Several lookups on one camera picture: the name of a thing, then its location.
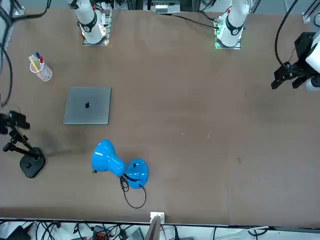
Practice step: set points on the black desktop phone stand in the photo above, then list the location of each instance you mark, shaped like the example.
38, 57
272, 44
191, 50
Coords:
31, 166

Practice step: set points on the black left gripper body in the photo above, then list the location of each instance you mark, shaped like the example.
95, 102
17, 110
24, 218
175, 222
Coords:
305, 45

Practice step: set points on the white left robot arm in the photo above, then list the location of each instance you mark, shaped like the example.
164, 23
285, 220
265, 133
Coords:
233, 25

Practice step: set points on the black power adapter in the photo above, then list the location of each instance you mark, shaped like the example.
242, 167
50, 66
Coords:
18, 233

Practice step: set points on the aluminium frame profile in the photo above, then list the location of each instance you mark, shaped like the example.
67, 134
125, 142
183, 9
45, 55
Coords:
19, 10
308, 13

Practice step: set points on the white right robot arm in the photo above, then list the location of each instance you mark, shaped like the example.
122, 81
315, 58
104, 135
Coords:
90, 27

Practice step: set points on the clear pink plastic cup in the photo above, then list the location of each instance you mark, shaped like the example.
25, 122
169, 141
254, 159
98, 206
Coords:
46, 75

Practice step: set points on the grey terminal block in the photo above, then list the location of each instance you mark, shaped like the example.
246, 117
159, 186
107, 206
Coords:
161, 8

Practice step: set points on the blue marker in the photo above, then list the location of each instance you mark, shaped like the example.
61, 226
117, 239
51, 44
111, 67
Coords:
37, 54

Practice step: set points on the red-capped marker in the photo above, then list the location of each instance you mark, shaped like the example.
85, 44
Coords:
41, 59

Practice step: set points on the blue desk lamp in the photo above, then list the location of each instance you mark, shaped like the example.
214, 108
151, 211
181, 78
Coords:
105, 157

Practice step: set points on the aluminium camera post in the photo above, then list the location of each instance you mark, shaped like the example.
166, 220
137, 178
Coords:
156, 225

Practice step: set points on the yellow green highlighter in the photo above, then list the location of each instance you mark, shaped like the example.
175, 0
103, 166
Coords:
33, 60

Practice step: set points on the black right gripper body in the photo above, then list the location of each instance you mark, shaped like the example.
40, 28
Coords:
3, 123

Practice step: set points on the grey closed laptop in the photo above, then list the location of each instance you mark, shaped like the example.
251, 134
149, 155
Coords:
87, 106

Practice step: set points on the power strip red switches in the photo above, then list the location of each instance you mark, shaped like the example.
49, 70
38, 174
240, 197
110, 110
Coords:
101, 235

